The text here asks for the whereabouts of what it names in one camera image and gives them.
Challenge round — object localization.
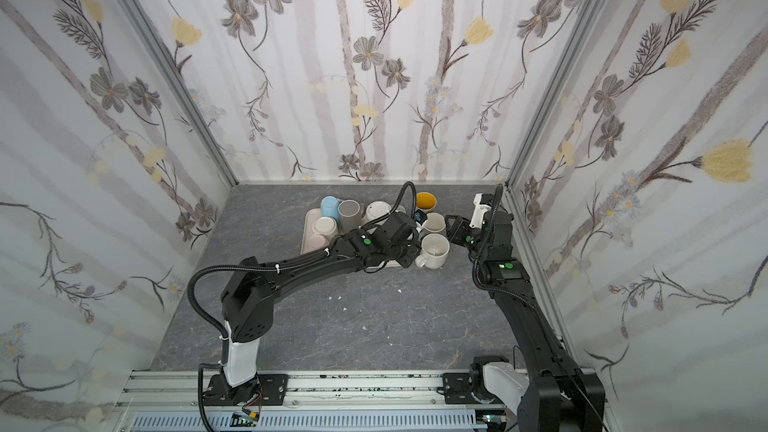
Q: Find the cream speckled mug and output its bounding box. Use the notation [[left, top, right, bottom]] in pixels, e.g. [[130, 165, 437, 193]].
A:
[[414, 233, 450, 270]]

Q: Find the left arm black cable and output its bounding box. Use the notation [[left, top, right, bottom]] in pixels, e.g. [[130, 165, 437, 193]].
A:
[[374, 181, 419, 232]]

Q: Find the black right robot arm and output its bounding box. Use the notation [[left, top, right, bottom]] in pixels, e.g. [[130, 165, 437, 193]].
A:
[[446, 211, 607, 431]]

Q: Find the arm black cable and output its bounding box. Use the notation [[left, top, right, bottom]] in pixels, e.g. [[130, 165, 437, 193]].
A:
[[374, 181, 419, 232], [470, 184, 506, 289]]

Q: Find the small cream white mug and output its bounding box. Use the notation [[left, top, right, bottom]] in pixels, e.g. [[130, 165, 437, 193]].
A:
[[312, 216, 338, 238]]

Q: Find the light blue mug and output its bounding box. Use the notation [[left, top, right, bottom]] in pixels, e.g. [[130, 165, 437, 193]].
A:
[[320, 196, 341, 221]]

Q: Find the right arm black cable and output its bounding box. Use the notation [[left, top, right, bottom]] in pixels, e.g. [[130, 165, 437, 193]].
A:
[[470, 184, 506, 289]]

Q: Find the tall grey mug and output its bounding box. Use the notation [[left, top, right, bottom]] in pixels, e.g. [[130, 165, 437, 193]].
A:
[[337, 199, 363, 234]]

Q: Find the blue butterfly mug yellow inside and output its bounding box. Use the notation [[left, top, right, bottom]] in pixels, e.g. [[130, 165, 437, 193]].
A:
[[416, 192, 437, 213]]

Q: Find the small grey mug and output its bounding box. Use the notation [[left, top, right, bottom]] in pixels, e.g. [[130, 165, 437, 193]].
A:
[[421, 212, 446, 235]]

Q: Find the beige plastic tray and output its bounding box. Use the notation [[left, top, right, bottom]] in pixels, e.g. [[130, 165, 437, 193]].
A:
[[301, 203, 384, 253]]

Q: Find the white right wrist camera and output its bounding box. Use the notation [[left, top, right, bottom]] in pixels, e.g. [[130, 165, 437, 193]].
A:
[[470, 193, 493, 230]]

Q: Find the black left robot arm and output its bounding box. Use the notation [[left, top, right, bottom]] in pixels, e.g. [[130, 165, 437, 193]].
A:
[[187, 210, 426, 405]]

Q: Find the white round mug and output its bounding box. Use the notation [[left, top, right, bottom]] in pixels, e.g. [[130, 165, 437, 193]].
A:
[[363, 200, 392, 223]]

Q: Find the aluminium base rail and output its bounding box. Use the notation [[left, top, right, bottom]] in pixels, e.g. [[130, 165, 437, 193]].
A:
[[113, 369, 607, 432]]

